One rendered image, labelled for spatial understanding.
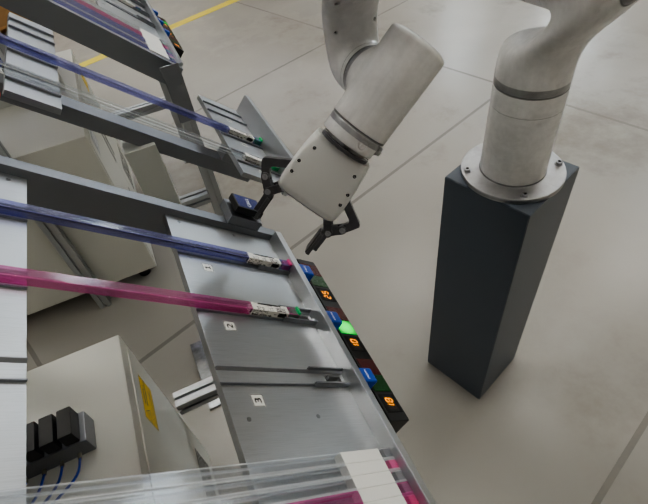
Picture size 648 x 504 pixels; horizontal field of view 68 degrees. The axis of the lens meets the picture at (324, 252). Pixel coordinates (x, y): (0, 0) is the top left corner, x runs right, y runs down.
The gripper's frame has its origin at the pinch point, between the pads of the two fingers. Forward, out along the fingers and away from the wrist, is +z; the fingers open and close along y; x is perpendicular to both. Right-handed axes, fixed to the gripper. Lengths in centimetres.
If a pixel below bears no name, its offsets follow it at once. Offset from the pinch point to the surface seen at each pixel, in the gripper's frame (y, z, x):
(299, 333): -9.3, 7.6, 10.3
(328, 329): -12.7, 5.6, 8.5
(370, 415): -20.7, 6.4, 19.5
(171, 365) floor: 1, 83, -56
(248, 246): 3.0, 7.7, -3.9
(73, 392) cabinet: 13.1, 42.1, 7.1
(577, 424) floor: -95, 14, -38
